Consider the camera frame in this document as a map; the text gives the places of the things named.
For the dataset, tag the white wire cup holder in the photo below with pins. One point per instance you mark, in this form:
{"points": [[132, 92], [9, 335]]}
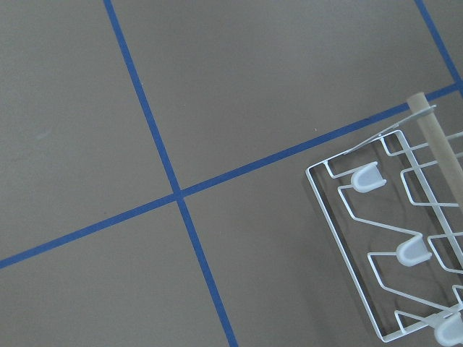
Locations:
{"points": [[393, 204]]}

